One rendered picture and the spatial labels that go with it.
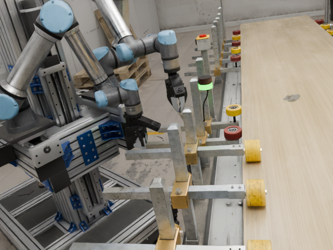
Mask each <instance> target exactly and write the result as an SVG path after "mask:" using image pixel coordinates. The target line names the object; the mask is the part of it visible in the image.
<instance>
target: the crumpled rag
mask: <svg viewBox="0 0 333 250"><path fill-rule="evenodd" d="M299 97H300V95H299V94H296V95H290V96H289V95H287V96H286V97H285V98H283V99H284V100H288V101H289V102H290V101H295V100H297V99H299Z"/></svg>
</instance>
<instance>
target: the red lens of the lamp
mask: <svg viewBox="0 0 333 250"><path fill-rule="evenodd" d="M198 83H199V84H201V85H205V84H210V83H212V76H211V77H210V78H208V79H203V80H202V79H198Z"/></svg>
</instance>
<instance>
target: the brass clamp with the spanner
mask: <svg viewBox="0 0 333 250"><path fill-rule="evenodd" d="M196 136H197V134H196ZM197 137H198V138H199V139H201V141H202V145H200V146H207V145H206V139H207V138H208V137H209V134H208V133H207V132H206V131H205V136H197Z"/></svg>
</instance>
